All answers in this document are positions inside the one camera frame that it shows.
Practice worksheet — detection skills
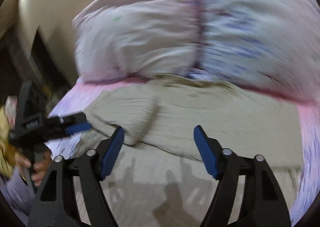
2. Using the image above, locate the beige cable-knit sweater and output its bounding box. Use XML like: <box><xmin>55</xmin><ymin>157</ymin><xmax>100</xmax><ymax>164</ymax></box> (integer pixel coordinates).
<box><xmin>72</xmin><ymin>73</ymin><xmax>304</xmax><ymax>227</ymax></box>

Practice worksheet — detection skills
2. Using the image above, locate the person's left hand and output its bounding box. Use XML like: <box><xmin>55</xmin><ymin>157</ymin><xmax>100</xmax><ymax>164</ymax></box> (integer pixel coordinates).
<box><xmin>15</xmin><ymin>148</ymin><xmax>52</xmax><ymax>187</ymax></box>

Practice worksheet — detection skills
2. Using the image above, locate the pink floral bed sheet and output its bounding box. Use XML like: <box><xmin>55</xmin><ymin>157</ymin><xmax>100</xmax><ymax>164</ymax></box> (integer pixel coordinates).
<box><xmin>0</xmin><ymin>76</ymin><xmax>320</xmax><ymax>227</ymax></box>

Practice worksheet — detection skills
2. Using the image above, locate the white floral pillow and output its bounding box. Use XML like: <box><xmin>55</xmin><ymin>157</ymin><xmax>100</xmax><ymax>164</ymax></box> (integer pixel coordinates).
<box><xmin>72</xmin><ymin>0</ymin><xmax>200</xmax><ymax>82</ymax></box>

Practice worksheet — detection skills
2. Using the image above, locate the cream headboard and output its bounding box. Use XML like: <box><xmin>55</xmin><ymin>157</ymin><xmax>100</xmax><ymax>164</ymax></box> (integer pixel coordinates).
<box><xmin>1</xmin><ymin>0</ymin><xmax>93</xmax><ymax>86</ymax></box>

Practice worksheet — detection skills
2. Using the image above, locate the blue floral pillow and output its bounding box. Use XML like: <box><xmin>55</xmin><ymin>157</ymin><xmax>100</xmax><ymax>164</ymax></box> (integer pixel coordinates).
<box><xmin>200</xmin><ymin>0</ymin><xmax>319</xmax><ymax>102</ymax></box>

